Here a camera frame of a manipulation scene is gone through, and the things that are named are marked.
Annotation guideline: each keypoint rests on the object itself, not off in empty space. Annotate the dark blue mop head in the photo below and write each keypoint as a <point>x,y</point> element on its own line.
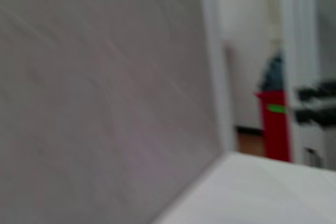
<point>273,74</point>

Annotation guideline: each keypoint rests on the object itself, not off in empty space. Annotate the white cabinet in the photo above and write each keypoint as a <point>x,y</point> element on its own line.
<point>312,142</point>

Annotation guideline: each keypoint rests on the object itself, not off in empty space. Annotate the red bin with green label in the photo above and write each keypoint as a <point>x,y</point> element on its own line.
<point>277,134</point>

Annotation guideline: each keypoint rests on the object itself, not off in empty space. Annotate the black office device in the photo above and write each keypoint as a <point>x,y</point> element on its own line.
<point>315,106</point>

